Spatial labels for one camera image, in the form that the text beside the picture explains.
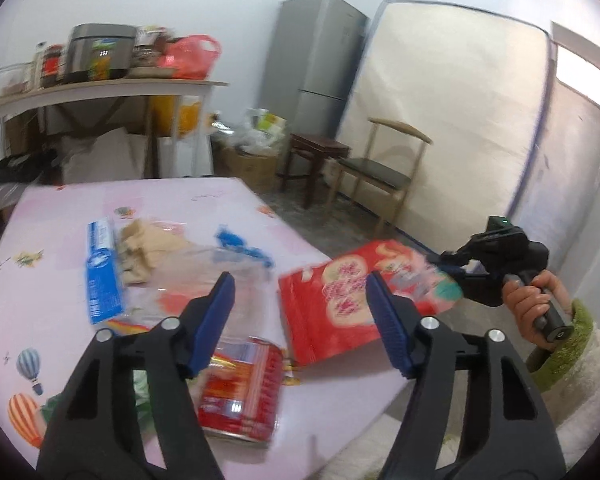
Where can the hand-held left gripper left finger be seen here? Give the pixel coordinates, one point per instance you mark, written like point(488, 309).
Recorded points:
point(212, 320)

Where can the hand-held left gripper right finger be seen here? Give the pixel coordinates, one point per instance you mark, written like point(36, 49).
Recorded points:
point(387, 320)

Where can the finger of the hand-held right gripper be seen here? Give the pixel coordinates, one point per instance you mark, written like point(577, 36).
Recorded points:
point(452, 261)

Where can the red snack bag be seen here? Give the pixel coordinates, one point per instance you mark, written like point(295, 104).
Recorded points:
point(330, 305)

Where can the red drink can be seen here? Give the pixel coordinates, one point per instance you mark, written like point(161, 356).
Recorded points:
point(240, 385)

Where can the green label plastic bottle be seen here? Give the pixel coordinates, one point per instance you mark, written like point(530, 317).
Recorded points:
point(142, 400)

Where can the person's right forearm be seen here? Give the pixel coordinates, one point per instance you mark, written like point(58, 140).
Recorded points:
point(580, 375)

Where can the person's right hand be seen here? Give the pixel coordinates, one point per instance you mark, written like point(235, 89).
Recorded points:
point(522, 305)

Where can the clear plastic bag red print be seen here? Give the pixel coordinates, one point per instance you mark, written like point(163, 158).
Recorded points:
point(180, 280)

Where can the blue plastic wrapper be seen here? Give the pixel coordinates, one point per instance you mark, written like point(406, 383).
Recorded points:
point(240, 245)

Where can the wooden chair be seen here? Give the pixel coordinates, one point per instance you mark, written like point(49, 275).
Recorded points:
point(375, 170)

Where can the white door with window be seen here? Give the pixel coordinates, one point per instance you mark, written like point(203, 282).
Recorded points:
point(580, 160)

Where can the blue white carton box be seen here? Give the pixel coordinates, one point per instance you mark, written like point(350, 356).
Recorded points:
point(100, 270)

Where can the green white fuzzy robe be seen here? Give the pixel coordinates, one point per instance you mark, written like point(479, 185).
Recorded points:
point(360, 452)

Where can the white mattress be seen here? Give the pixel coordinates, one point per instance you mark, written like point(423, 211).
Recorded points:
point(455, 110)

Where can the cardboard box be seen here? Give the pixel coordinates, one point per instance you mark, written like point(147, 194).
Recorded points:
point(250, 167)

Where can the dark wooden stool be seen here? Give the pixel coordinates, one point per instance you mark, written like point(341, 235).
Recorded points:
point(320, 147)

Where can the pink printed tablecloth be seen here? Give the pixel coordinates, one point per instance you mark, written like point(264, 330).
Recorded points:
point(55, 225)

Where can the white plastic bags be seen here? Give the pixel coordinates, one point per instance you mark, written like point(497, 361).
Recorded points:
point(260, 130)

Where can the beige sack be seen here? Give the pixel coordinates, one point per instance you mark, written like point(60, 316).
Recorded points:
point(100, 155)

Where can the yellow bag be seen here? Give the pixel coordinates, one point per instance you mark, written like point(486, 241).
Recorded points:
point(187, 115)

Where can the grey refrigerator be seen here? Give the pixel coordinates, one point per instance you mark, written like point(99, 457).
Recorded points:
point(310, 60)

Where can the black clothes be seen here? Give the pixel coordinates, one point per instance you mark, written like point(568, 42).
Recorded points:
point(10, 170)

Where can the wooden shelf table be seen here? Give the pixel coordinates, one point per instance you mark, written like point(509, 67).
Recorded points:
point(105, 90)

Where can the dark lid glass jar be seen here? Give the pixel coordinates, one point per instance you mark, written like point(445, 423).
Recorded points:
point(147, 45)

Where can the grey rice cooker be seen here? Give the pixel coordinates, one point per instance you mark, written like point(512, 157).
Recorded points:
point(100, 52)

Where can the red label jar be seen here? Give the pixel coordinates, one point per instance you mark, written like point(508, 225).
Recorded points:
point(52, 65)

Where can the clear plastic container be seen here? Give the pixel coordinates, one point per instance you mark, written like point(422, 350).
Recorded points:
point(7, 82)

